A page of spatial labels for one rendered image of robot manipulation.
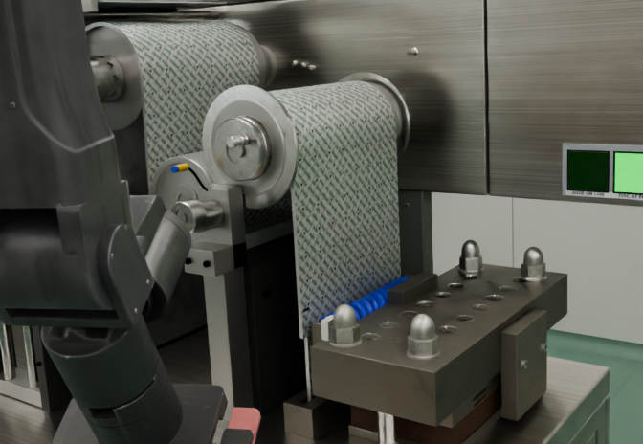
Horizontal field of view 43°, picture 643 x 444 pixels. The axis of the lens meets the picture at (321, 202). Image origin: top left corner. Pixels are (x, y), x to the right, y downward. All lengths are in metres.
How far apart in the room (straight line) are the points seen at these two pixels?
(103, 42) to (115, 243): 0.74
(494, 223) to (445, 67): 2.64
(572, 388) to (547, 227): 2.58
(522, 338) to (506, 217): 2.77
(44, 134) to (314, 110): 0.61
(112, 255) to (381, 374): 0.51
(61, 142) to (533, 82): 0.82
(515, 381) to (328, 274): 0.26
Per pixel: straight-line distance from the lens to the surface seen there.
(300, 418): 1.02
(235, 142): 0.93
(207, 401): 0.57
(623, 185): 1.12
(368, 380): 0.91
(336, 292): 1.04
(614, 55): 1.11
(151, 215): 0.53
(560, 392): 1.15
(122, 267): 0.45
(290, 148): 0.94
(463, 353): 0.92
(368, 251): 1.09
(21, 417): 1.19
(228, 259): 0.98
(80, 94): 0.44
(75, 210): 0.42
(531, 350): 1.05
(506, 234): 3.80
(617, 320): 3.73
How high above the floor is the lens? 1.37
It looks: 11 degrees down
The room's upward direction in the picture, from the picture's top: 3 degrees counter-clockwise
